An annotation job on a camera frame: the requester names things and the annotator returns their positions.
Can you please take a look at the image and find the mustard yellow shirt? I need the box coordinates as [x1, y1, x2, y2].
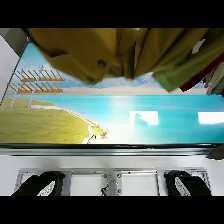
[23, 28, 215, 85]

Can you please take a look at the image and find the heap of clothes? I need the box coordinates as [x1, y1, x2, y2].
[202, 61, 224, 98]

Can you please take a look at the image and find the beige garment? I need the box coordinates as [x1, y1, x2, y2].
[152, 33, 224, 93]

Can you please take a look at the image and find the black cable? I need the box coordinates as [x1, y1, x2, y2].
[100, 185, 110, 197]

